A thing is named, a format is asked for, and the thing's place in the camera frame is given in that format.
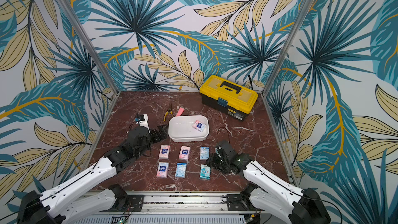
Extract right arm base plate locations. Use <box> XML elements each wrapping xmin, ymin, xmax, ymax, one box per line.
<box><xmin>224</xmin><ymin>194</ymin><xmax>256</xmax><ymax>211</ymax></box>

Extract aluminium mounting rail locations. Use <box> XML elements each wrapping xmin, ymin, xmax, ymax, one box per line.
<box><xmin>46</xmin><ymin>191</ymin><xmax>315</xmax><ymax>224</ymax></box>

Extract pink Tempo tissue pack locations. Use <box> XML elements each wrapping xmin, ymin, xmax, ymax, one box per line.
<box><xmin>159</xmin><ymin>145</ymin><xmax>171</xmax><ymax>159</ymax></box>
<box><xmin>157</xmin><ymin>162</ymin><xmax>169</xmax><ymax>178</ymax></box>
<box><xmin>178</xmin><ymin>146</ymin><xmax>191</xmax><ymax>161</ymax></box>

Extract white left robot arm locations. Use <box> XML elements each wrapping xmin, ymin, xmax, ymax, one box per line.
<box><xmin>16</xmin><ymin>124</ymin><xmax>168</xmax><ymax>224</ymax></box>

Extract teal cartoon pack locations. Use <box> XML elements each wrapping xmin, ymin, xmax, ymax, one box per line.
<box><xmin>200</xmin><ymin>164</ymin><xmax>211</xmax><ymax>180</ymax></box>

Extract white plastic storage box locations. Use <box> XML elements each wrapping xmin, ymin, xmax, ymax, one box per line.
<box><xmin>169</xmin><ymin>115</ymin><xmax>209</xmax><ymax>143</ymax></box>

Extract yellow black toolbox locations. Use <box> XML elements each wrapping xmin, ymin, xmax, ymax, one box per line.
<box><xmin>200</xmin><ymin>75</ymin><xmax>259</xmax><ymax>121</ymax></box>

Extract pink utility knife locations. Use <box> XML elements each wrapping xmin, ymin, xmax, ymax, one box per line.
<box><xmin>175</xmin><ymin>107</ymin><xmax>184</xmax><ymax>117</ymax></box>

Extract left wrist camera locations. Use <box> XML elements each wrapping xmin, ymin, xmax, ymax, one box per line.
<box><xmin>134</xmin><ymin>114</ymin><xmax>150</xmax><ymax>131</ymax></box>

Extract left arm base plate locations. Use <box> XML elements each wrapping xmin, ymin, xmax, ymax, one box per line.
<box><xmin>102</xmin><ymin>195</ymin><xmax>144</xmax><ymax>213</ymax></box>

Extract yellow handled pliers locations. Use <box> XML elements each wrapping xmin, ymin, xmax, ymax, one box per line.
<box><xmin>163</xmin><ymin>103</ymin><xmax>174</xmax><ymax>122</ymax></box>

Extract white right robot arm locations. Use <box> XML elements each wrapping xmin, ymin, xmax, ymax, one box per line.
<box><xmin>206</xmin><ymin>141</ymin><xmax>331</xmax><ymax>224</ymax></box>

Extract blue cartoon tissue pack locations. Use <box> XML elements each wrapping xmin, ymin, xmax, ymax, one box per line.
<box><xmin>200</xmin><ymin>147</ymin><xmax>210</xmax><ymax>161</ymax></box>

